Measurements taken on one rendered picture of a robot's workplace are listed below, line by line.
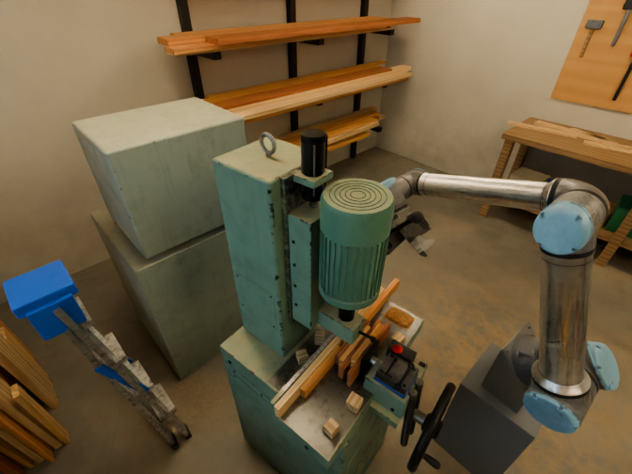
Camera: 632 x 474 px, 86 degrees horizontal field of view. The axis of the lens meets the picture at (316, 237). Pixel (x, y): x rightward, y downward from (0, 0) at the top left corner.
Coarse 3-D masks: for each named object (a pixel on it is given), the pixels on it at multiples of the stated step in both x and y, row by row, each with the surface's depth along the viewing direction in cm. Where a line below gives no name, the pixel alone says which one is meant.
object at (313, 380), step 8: (392, 288) 134; (384, 296) 130; (376, 304) 127; (368, 312) 124; (376, 312) 129; (368, 320) 124; (336, 352) 111; (328, 360) 108; (320, 368) 106; (328, 368) 109; (312, 376) 104; (320, 376) 106; (304, 384) 102; (312, 384) 103; (304, 392) 101
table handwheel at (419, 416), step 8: (448, 384) 104; (448, 392) 99; (440, 400) 97; (448, 400) 97; (440, 408) 95; (416, 416) 106; (424, 416) 106; (432, 416) 95; (440, 416) 94; (424, 424) 104; (432, 424) 93; (440, 424) 103; (424, 432) 93; (432, 432) 93; (424, 440) 93; (416, 448) 94; (424, 448) 93; (416, 456) 94; (408, 464) 97; (416, 464) 94
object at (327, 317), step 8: (328, 304) 110; (320, 312) 108; (328, 312) 107; (336, 312) 107; (320, 320) 110; (328, 320) 107; (336, 320) 105; (360, 320) 105; (328, 328) 109; (336, 328) 107; (344, 328) 104; (352, 328) 102; (360, 328) 106; (344, 336) 106; (352, 336) 103; (352, 344) 106
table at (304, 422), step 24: (384, 312) 129; (408, 312) 129; (408, 336) 121; (336, 384) 106; (360, 384) 106; (288, 408) 100; (312, 408) 100; (336, 408) 100; (360, 408) 100; (384, 408) 103; (288, 432) 99; (312, 432) 95; (336, 456) 94
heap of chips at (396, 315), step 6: (390, 312) 128; (396, 312) 127; (402, 312) 127; (390, 318) 126; (396, 318) 125; (402, 318) 125; (408, 318) 125; (414, 318) 127; (402, 324) 124; (408, 324) 124
